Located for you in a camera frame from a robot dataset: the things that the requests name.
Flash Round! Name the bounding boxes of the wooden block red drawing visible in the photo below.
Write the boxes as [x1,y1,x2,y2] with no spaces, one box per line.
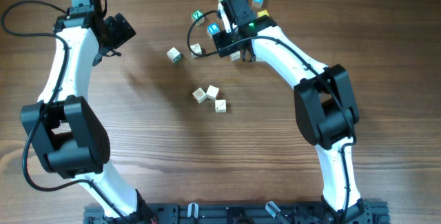
[229,51,241,61]

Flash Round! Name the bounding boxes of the green Z wooden block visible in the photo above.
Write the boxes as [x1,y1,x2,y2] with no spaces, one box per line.
[191,10,205,26]

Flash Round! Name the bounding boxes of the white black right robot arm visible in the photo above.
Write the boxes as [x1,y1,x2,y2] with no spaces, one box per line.
[214,16,361,221]

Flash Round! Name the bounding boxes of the wooden block sketch picture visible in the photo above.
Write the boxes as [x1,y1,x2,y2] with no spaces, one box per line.
[215,99,227,113]

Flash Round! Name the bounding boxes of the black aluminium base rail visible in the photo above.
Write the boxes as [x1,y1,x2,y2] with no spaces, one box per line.
[82,201,391,224]

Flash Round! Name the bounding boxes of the blue H wooden block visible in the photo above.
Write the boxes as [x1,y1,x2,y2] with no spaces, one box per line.
[252,0,264,8]

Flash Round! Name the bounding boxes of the blue L wooden block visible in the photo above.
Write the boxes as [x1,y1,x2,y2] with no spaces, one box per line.
[207,23,221,39]

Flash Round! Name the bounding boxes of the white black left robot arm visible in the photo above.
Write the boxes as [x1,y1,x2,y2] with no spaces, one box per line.
[21,12,156,223]

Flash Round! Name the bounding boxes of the yellow K wooden block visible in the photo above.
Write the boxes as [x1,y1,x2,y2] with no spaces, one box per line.
[257,10,269,18]

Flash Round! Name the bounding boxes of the plain wooden block green side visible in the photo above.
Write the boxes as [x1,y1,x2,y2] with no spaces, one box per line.
[206,85,220,100]

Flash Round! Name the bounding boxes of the wooden block fox picture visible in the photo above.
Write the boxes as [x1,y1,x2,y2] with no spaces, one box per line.
[190,43,203,59]

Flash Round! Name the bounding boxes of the wooden block red dog picture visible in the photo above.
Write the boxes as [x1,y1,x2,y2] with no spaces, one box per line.
[192,88,207,103]

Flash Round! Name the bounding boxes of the wooden block green A side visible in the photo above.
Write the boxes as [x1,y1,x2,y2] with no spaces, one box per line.
[167,47,182,63]

